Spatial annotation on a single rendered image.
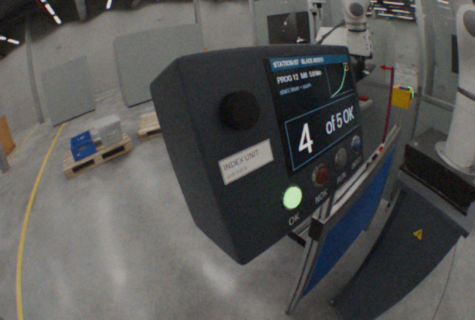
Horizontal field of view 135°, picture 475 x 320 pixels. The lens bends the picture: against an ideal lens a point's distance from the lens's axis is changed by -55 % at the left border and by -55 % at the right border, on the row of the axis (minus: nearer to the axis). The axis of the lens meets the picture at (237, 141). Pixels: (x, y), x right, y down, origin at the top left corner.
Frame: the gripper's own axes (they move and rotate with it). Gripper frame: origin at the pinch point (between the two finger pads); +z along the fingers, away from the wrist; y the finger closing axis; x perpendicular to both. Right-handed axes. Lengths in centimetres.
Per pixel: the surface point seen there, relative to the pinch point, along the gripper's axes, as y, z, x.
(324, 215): -15, 13, 56
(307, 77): -18, -24, 61
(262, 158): -19, -21, 70
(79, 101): 721, 22, 188
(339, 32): 32, -1, -48
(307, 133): -20, -20, 64
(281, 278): 6, 102, 68
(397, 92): -12.3, 19.3, -21.6
